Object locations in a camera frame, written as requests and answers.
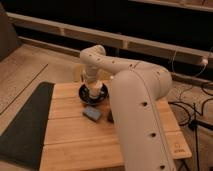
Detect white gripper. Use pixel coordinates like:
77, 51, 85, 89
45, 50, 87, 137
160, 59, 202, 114
82, 70, 103, 96

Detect white ceramic cup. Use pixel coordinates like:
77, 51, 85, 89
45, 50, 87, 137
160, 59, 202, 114
89, 87, 100, 99

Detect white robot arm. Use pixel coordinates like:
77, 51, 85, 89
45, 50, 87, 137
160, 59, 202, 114
80, 45, 176, 171

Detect black ceramic bowl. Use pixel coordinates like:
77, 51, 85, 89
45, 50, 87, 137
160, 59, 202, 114
78, 84, 108, 105

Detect blue sponge block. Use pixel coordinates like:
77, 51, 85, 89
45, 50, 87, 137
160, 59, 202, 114
83, 106, 102, 122

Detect black rectangular remote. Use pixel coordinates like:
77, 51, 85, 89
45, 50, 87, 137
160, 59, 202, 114
107, 112, 114, 123

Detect dark grey floor mat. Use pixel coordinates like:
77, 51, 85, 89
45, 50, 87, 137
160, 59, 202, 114
0, 82, 54, 170

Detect grey sofa corner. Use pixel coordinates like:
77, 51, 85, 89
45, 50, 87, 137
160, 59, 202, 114
0, 3, 21, 62

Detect black tripod stand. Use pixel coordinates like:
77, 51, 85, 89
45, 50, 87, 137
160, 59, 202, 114
189, 105, 213, 171

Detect white cable with plug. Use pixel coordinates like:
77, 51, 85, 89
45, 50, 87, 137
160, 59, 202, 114
170, 46, 213, 75

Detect black cables on floor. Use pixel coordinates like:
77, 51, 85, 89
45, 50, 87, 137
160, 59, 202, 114
168, 79, 213, 128

